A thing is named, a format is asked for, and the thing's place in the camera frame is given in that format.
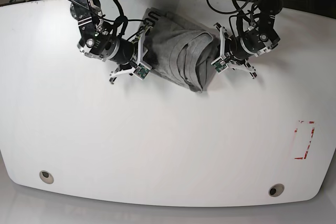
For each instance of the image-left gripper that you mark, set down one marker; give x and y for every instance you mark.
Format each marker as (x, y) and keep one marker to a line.
(130, 54)

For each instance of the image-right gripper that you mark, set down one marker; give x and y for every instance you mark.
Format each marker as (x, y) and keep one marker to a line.
(228, 44)

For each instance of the grey t-shirt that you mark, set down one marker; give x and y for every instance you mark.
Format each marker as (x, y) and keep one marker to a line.
(179, 50)

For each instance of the red tape rectangle marking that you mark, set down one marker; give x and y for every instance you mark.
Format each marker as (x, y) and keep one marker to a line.
(303, 137)

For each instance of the right table grommet hole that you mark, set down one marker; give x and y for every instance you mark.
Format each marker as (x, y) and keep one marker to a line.
(276, 190)

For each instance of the table grommet hole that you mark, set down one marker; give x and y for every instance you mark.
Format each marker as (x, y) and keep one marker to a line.
(46, 177)
(276, 190)

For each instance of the left table grommet hole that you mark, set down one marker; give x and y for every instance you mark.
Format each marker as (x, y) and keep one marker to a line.
(46, 177)

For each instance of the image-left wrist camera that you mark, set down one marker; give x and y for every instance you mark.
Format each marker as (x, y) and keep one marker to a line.
(141, 71)

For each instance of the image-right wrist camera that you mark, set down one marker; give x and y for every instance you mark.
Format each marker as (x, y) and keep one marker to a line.
(219, 64)

